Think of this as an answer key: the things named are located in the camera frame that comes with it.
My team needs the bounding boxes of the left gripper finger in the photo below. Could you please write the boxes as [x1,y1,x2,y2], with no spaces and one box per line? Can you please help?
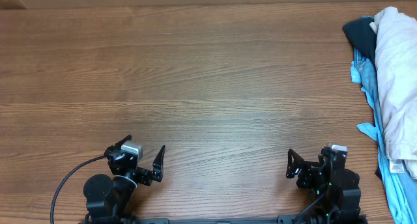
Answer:
[104,134,132,156]
[152,145,165,182]

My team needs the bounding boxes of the beige shorts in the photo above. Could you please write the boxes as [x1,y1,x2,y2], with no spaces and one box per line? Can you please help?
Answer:
[369,7,416,179]

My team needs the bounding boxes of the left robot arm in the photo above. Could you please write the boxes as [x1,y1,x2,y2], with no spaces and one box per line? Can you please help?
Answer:
[83,135,165,223]

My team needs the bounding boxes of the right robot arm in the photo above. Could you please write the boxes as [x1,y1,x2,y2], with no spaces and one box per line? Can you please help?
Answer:
[286,144,367,224]

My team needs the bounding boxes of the light blue garment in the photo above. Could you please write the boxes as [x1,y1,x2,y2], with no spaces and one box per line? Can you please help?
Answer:
[351,46,416,223]

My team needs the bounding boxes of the dark navy garment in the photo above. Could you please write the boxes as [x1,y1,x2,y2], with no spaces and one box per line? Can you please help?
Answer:
[342,16,377,65]

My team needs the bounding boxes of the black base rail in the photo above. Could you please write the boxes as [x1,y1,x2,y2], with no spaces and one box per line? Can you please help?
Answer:
[130,214,369,224]

